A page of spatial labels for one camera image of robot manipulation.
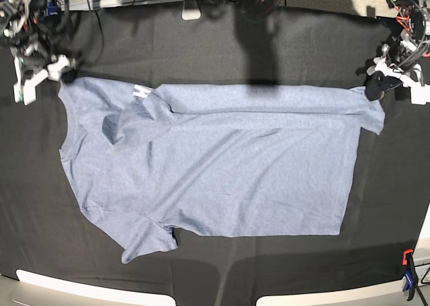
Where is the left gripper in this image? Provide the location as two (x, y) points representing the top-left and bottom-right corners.
(365, 56), (427, 101)

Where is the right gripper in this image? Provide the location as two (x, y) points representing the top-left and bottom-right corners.
(12, 52), (78, 84)

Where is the light blue t-shirt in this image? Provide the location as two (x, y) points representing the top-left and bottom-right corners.
(58, 77), (385, 263)

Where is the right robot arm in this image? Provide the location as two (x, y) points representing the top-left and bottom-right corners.
(1, 0), (78, 87)

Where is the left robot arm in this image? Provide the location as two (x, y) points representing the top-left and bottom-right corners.
(365, 0), (429, 105)

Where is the blue clamp far left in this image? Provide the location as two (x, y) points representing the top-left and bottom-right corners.
(44, 0), (61, 16)

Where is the black table cloth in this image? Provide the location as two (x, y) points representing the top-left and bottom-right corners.
(1, 5), (429, 305)

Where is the orange blue clamp near right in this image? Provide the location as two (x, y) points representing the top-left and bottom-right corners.
(402, 249), (418, 301)

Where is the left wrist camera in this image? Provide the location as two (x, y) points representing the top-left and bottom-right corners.
(410, 82), (430, 105)

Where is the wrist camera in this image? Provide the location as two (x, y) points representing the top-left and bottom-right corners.
(13, 69), (48, 106)
(410, 82), (430, 105)

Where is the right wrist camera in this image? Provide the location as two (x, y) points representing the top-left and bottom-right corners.
(13, 69), (48, 106)

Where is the white camera stand base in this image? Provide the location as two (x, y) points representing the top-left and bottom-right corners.
(181, 0), (202, 21)

